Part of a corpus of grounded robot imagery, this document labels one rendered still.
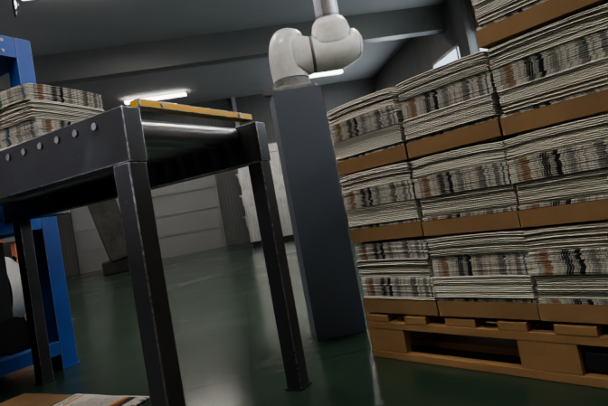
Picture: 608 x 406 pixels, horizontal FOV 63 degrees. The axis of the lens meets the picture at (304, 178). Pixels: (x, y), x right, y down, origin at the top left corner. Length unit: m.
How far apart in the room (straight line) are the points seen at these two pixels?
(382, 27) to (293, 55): 6.04
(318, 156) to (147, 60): 5.89
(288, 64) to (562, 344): 1.38
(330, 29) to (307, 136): 0.45
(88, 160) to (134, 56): 6.57
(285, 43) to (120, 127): 1.12
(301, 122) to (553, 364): 1.20
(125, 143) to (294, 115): 1.02
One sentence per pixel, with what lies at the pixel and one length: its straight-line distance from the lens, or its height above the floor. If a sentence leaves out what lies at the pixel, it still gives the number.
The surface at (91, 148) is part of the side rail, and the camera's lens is 1.18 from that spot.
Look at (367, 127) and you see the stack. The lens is 1.56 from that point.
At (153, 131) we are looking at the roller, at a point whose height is 0.77.
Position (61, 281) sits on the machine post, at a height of 0.39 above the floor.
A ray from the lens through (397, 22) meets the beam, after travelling 8.18.
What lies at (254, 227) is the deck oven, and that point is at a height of 0.35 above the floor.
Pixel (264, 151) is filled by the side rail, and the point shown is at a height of 0.71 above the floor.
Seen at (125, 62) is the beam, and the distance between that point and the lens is 7.73.
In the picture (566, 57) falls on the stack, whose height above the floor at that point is 0.74.
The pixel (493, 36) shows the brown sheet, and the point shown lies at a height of 0.85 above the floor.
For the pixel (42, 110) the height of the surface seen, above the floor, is 0.94.
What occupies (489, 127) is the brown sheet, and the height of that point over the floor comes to 0.64.
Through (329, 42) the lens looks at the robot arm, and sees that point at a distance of 2.09.
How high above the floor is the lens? 0.52
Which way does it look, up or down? 3 degrees up
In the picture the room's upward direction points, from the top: 10 degrees counter-clockwise
